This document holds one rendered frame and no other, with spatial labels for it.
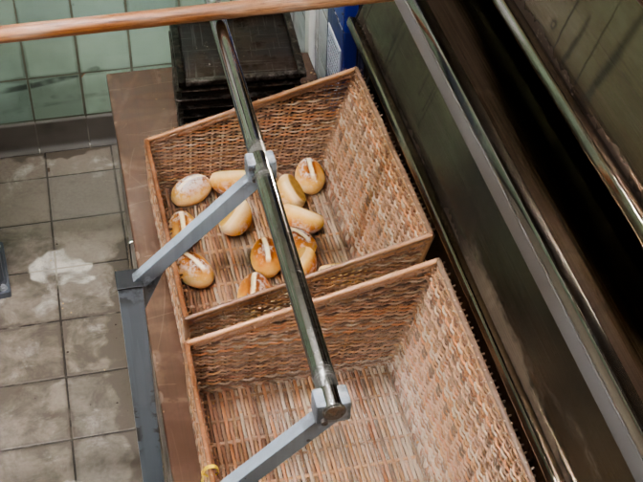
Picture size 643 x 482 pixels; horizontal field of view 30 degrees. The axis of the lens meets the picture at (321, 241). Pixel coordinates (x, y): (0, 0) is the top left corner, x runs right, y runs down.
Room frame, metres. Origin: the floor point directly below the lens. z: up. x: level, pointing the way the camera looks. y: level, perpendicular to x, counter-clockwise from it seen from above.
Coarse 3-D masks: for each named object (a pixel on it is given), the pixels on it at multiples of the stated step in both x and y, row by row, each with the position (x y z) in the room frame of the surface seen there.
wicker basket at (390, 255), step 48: (288, 96) 2.10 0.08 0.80; (336, 96) 2.13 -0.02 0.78; (144, 144) 2.02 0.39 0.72; (192, 144) 2.04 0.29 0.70; (288, 144) 2.10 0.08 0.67; (336, 144) 2.09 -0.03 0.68; (384, 144) 1.90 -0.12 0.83; (336, 192) 2.01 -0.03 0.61; (384, 192) 1.83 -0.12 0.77; (336, 240) 1.87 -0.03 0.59; (384, 240) 1.75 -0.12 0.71; (192, 288) 1.72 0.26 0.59; (336, 288) 1.57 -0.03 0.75; (192, 336) 1.50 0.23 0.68; (384, 336) 1.60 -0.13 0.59
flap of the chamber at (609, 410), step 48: (432, 0) 1.51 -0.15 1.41; (480, 0) 1.54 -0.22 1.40; (480, 48) 1.40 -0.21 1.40; (480, 96) 1.28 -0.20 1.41; (528, 96) 1.30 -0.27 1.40; (528, 144) 1.19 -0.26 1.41; (576, 144) 1.20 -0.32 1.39; (576, 192) 1.10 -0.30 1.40; (528, 240) 1.00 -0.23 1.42; (576, 240) 1.01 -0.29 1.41; (624, 240) 1.03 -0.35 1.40; (624, 288) 0.94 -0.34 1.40; (576, 336) 0.85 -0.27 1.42; (624, 336) 0.86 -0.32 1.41; (624, 432) 0.73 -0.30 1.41
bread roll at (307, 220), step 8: (288, 208) 1.91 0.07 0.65; (296, 208) 1.90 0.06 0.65; (304, 208) 1.90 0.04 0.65; (288, 216) 1.89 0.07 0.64; (296, 216) 1.89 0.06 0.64; (304, 216) 1.88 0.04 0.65; (312, 216) 1.88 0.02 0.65; (320, 216) 1.89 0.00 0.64; (296, 224) 1.88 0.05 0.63; (304, 224) 1.87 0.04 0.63; (312, 224) 1.87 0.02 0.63; (320, 224) 1.88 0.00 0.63; (312, 232) 1.87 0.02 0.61
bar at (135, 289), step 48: (240, 96) 1.58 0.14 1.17; (240, 192) 1.41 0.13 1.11; (192, 240) 1.39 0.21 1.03; (288, 240) 1.24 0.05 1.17; (144, 288) 1.38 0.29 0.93; (288, 288) 1.16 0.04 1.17; (144, 336) 1.36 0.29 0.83; (144, 384) 1.36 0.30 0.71; (336, 384) 0.98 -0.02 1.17; (144, 432) 1.36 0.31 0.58; (288, 432) 0.96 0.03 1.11; (144, 480) 1.35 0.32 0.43; (240, 480) 0.93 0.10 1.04
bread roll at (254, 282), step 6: (246, 276) 1.71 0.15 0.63; (252, 276) 1.70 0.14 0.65; (258, 276) 1.70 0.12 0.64; (264, 276) 1.72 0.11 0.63; (246, 282) 1.69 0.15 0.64; (252, 282) 1.68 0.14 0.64; (258, 282) 1.68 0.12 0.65; (264, 282) 1.69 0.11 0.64; (240, 288) 1.68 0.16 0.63; (246, 288) 1.67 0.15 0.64; (252, 288) 1.67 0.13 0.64; (258, 288) 1.67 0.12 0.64; (264, 288) 1.68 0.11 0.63; (240, 294) 1.67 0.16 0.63; (246, 294) 1.66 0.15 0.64
